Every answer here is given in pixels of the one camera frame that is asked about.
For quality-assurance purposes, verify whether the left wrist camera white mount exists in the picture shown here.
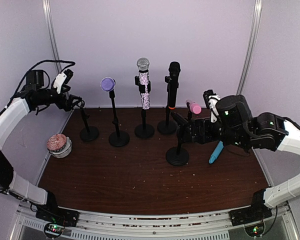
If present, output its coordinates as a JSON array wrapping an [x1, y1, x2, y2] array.
[[51, 69, 74, 94]]

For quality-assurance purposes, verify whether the black microphone orange ring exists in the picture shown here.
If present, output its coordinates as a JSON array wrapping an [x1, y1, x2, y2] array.
[[167, 61, 181, 110]]

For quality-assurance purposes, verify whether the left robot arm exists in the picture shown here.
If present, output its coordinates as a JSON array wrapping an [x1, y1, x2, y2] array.
[[0, 69, 83, 222]]

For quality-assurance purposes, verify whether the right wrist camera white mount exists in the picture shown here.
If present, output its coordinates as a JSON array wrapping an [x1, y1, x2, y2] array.
[[203, 89, 221, 123]]

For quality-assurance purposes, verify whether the blue microphone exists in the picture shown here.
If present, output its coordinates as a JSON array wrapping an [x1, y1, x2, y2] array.
[[208, 141, 224, 164]]

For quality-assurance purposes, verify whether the black stand of pink microphone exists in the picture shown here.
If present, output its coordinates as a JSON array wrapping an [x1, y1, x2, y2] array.
[[176, 111, 193, 137]]

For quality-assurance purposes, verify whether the black stand of blue microphone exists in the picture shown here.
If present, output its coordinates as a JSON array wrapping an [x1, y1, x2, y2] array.
[[79, 107, 100, 142]]

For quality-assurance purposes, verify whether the front aluminium rail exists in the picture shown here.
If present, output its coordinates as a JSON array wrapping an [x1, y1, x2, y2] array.
[[11, 197, 300, 240]]

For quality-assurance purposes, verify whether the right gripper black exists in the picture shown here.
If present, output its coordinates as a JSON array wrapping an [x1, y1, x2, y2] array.
[[185, 116, 249, 149]]

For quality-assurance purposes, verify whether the right aluminium corner post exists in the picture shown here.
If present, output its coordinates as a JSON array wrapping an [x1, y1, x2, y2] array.
[[236, 0, 263, 95]]

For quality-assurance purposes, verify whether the aluminium corner post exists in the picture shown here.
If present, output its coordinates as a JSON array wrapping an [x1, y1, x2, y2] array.
[[41, 0, 75, 113], [236, 0, 263, 95]]

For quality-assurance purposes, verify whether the black stand of purple microphone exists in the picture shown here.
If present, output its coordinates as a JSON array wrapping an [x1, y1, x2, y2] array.
[[108, 90, 130, 147]]

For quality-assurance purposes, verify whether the black stand of orange-ring microphone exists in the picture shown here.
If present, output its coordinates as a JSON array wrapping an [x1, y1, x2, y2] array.
[[157, 76, 179, 135]]

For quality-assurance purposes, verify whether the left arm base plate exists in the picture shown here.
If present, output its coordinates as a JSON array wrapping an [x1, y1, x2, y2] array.
[[35, 208, 80, 227]]

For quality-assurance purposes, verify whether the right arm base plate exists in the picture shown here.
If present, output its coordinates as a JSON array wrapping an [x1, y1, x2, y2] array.
[[229, 206, 272, 227]]

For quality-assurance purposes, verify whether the black stand of rhinestone microphone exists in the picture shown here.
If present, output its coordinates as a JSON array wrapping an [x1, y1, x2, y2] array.
[[134, 76, 155, 139]]

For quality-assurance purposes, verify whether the black microphone with white band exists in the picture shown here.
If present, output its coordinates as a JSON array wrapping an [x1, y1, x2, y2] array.
[[170, 112, 191, 131]]

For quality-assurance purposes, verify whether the pink microphone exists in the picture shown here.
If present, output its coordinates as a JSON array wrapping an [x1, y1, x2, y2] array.
[[185, 99, 202, 115]]

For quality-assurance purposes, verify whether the rhinestone silver microphone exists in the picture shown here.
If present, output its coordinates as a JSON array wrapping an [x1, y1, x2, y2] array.
[[136, 57, 151, 110]]

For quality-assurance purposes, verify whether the purple microphone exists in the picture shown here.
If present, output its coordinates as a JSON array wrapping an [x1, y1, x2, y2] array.
[[100, 77, 116, 92]]

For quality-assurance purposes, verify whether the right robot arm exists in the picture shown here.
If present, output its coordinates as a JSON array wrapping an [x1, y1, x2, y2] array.
[[171, 91, 300, 155]]

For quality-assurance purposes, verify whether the left aluminium corner post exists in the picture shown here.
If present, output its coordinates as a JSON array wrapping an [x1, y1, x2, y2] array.
[[41, 0, 75, 113]]

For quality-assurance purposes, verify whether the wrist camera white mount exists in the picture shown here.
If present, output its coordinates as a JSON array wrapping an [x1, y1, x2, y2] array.
[[51, 69, 74, 94], [203, 89, 221, 123]]

